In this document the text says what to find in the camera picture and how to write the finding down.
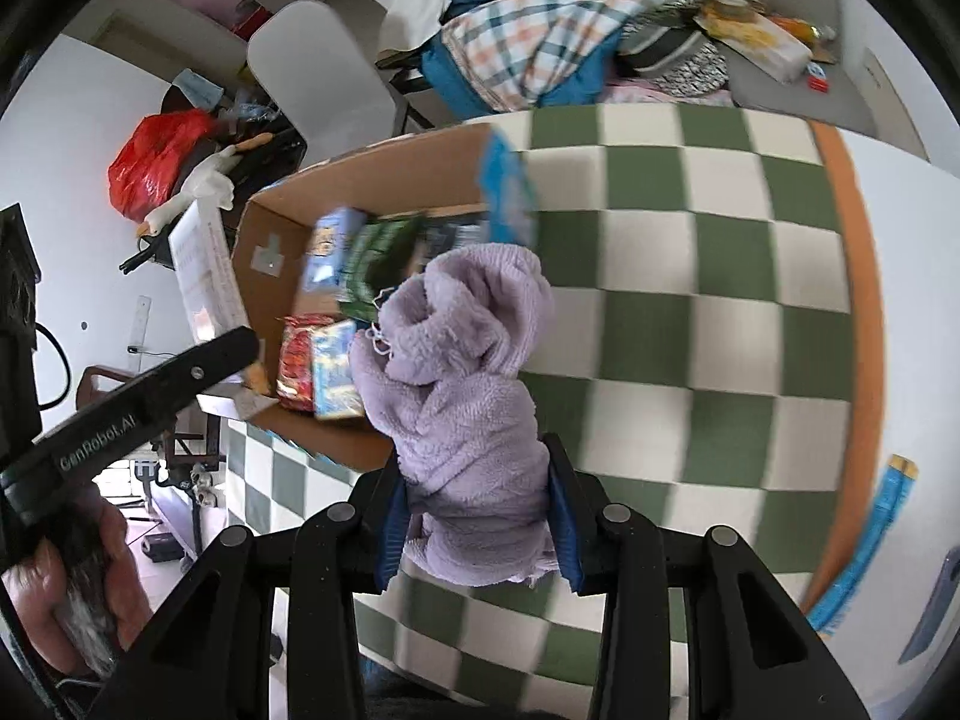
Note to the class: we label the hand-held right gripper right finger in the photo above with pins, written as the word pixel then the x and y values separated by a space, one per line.
pixel 566 525

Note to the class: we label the orange snack bag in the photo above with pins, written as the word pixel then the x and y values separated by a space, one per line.
pixel 802 28

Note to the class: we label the pink cloth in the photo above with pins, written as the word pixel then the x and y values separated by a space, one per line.
pixel 637 94

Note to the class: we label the blue-grey phone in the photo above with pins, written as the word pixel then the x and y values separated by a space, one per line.
pixel 930 607

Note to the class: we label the black and white patterned cloth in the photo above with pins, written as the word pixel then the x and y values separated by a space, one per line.
pixel 667 52

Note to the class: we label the blue face mask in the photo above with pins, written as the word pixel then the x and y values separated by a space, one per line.
pixel 199 90

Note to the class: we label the small red and white box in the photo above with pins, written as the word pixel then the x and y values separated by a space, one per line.
pixel 819 79

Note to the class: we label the white flat board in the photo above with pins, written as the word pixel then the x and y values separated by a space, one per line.
pixel 883 86

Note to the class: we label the red plastic bag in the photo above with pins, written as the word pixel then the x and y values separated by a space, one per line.
pixel 150 165

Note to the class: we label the green snack packet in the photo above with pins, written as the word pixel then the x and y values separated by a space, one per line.
pixel 382 255

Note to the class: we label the black stroller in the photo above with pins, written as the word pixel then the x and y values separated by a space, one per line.
pixel 255 165

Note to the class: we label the person's left hand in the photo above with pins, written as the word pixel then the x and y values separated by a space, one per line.
pixel 30 600

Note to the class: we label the purple fleece sock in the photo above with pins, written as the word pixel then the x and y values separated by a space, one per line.
pixel 465 420

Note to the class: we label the long blue packet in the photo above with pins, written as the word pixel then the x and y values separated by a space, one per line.
pixel 870 540

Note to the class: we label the grey chair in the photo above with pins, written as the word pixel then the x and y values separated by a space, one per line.
pixel 847 90

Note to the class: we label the blue cat-print tissue pack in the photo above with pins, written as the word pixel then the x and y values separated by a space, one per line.
pixel 334 375

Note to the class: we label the red snack packet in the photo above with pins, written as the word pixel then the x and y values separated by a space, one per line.
pixel 296 367

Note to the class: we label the green checkered table mat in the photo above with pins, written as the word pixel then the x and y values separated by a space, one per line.
pixel 712 315

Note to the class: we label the white chair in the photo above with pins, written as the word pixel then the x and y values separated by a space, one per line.
pixel 322 75

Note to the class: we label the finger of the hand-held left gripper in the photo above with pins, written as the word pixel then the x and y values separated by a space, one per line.
pixel 206 367

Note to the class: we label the white and yellow pack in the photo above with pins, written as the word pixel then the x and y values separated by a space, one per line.
pixel 780 52

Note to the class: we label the white goose plush toy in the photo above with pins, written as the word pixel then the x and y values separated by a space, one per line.
pixel 202 180

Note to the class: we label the tape roll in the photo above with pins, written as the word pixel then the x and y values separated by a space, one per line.
pixel 724 9

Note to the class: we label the dark wooden chair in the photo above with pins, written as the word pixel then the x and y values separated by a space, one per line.
pixel 97 379

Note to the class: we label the cardboard box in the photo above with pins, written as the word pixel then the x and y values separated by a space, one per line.
pixel 420 180

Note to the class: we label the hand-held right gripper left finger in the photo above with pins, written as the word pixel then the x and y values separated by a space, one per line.
pixel 391 532

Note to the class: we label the plaid blanket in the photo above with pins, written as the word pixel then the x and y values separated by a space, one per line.
pixel 540 37

